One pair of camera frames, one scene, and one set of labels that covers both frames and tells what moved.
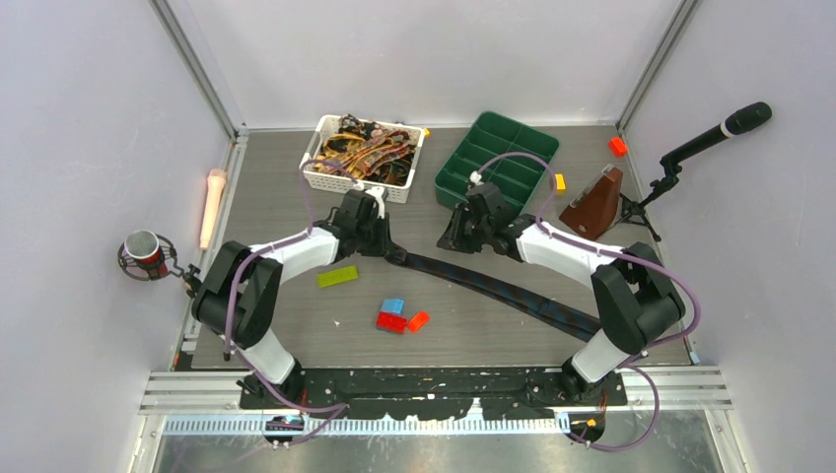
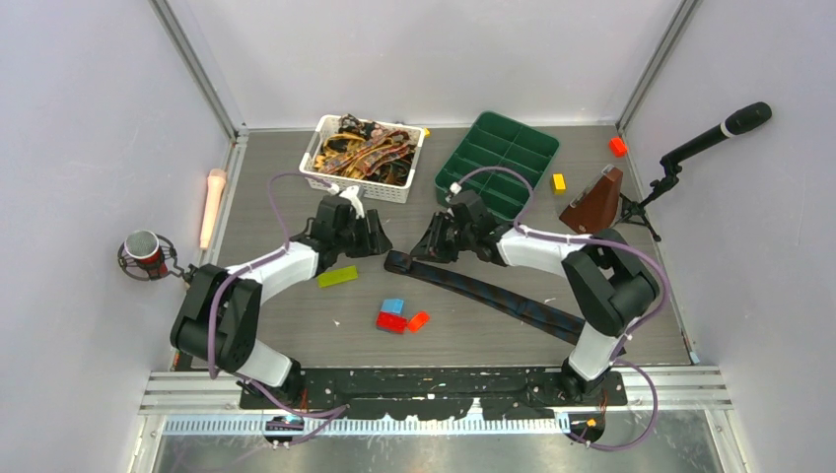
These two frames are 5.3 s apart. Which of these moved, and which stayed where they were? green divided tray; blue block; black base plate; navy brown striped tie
Moved: navy brown striped tie
Stayed: green divided tray; blue block; black base plate
